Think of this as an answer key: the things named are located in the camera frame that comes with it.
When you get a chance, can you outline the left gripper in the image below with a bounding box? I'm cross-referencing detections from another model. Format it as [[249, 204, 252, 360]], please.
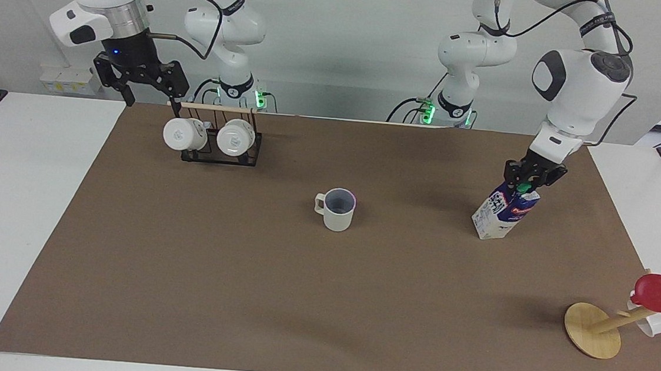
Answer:
[[503, 146, 570, 192]]

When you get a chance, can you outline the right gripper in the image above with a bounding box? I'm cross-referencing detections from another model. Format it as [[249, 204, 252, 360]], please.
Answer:
[[89, 28, 195, 118]]

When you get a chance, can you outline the white and blue milk carton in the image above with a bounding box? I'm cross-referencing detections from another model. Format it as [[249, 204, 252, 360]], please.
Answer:
[[470, 178, 543, 245]]

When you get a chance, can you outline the white cup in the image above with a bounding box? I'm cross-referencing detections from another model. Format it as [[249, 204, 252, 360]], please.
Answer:
[[215, 117, 256, 159], [161, 115, 211, 155]]

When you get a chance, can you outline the wooden mug tree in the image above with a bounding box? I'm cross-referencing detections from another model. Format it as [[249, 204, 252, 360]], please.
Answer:
[[561, 262, 661, 365]]

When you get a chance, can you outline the white mug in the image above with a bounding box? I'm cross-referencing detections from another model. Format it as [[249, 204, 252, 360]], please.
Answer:
[[624, 298, 661, 339]]

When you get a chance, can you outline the black cable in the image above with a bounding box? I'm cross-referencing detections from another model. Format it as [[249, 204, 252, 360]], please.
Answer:
[[477, 0, 618, 47], [143, 0, 228, 63], [583, 0, 646, 151], [385, 66, 453, 128], [192, 76, 223, 109]]

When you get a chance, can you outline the black wire cup rack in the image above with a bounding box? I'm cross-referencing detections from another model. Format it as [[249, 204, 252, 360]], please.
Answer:
[[162, 99, 266, 169]]

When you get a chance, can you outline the grey cup with handle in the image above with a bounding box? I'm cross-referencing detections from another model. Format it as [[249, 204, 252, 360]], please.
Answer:
[[312, 185, 359, 234]]

